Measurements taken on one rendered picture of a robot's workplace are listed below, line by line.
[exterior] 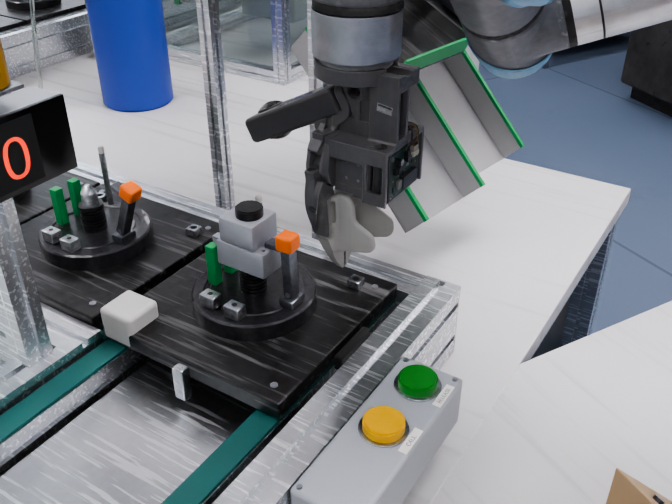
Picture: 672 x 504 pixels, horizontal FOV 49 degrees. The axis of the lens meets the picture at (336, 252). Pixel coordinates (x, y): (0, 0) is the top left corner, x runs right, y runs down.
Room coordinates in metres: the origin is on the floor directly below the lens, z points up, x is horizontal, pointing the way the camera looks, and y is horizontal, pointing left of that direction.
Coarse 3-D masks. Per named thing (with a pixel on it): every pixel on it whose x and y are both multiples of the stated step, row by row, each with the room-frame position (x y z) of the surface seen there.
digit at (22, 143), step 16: (0, 128) 0.57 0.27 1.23; (16, 128) 0.58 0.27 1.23; (32, 128) 0.59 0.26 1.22; (0, 144) 0.57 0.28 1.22; (16, 144) 0.58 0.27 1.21; (32, 144) 0.59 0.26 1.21; (0, 160) 0.56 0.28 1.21; (16, 160) 0.57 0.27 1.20; (32, 160) 0.59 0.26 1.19; (0, 176) 0.56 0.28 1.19; (16, 176) 0.57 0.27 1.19; (32, 176) 0.58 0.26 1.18; (0, 192) 0.56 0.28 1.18
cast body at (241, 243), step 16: (240, 208) 0.68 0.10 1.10; (256, 208) 0.68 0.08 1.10; (224, 224) 0.68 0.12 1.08; (240, 224) 0.67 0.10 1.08; (256, 224) 0.67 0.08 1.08; (272, 224) 0.69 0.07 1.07; (224, 240) 0.68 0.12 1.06; (240, 240) 0.67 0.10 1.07; (256, 240) 0.66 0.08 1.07; (224, 256) 0.68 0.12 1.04; (240, 256) 0.67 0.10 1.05; (256, 256) 0.66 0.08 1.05; (272, 256) 0.66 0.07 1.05; (256, 272) 0.66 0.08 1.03; (272, 272) 0.66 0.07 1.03
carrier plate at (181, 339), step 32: (160, 288) 0.71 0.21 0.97; (192, 288) 0.71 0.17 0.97; (320, 288) 0.71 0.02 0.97; (352, 288) 0.71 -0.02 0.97; (384, 288) 0.71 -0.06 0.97; (160, 320) 0.65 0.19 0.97; (192, 320) 0.65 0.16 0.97; (320, 320) 0.65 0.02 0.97; (352, 320) 0.65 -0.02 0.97; (160, 352) 0.60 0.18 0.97; (192, 352) 0.60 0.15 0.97; (224, 352) 0.60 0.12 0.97; (256, 352) 0.60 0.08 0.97; (288, 352) 0.60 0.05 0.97; (320, 352) 0.60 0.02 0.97; (224, 384) 0.56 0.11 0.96; (256, 384) 0.55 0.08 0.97; (288, 384) 0.55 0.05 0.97
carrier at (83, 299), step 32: (96, 192) 0.82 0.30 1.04; (32, 224) 0.86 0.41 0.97; (64, 224) 0.83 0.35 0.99; (96, 224) 0.81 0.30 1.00; (160, 224) 0.86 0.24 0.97; (32, 256) 0.78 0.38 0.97; (64, 256) 0.76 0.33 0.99; (96, 256) 0.76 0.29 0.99; (128, 256) 0.78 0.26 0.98; (160, 256) 0.78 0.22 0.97; (192, 256) 0.80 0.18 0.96; (64, 288) 0.71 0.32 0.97; (96, 288) 0.71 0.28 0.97; (128, 288) 0.71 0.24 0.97; (96, 320) 0.66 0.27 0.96
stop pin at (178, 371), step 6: (174, 366) 0.58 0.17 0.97; (180, 366) 0.58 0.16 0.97; (186, 366) 0.58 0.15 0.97; (174, 372) 0.58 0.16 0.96; (180, 372) 0.57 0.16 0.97; (186, 372) 0.58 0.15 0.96; (174, 378) 0.58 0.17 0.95; (180, 378) 0.57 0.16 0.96; (186, 378) 0.58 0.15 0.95; (174, 384) 0.58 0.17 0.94; (180, 384) 0.57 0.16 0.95; (186, 384) 0.58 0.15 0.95; (180, 390) 0.57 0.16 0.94; (186, 390) 0.57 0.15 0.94; (180, 396) 0.57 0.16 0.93; (186, 396) 0.57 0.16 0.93
